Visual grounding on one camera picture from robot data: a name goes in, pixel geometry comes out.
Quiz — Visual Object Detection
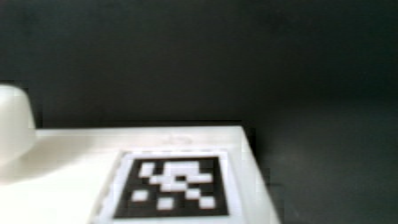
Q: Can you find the white front drawer box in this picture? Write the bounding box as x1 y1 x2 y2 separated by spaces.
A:
0 84 280 224

